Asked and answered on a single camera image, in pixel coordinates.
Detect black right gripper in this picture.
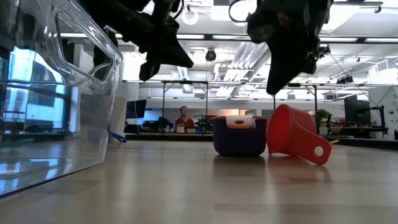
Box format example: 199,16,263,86
247,0,333,96

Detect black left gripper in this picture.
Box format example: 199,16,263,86
102,0,194,82

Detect red measuring cup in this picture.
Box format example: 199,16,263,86
266,104,333,166

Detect orange measuring cup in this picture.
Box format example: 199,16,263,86
226,115,254,129

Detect blue measuring cup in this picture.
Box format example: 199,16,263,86
108,131,127,143

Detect navy measuring cup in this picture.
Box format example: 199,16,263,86
211,115,268,157

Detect teal measuring cup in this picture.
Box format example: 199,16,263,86
0,138,35,149

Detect clear plastic basket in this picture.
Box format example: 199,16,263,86
0,0,124,198

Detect black computer monitor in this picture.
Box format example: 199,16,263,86
126,99,147,119
344,95,371,125

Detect green background plant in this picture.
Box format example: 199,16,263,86
315,108,332,135

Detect person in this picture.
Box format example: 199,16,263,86
175,105,195,133

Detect black metal frame stand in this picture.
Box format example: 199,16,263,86
161,80,209,125

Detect black aluminium table frame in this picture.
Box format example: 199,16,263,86
124,133,398,151

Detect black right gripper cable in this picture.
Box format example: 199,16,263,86
228,0,259,23

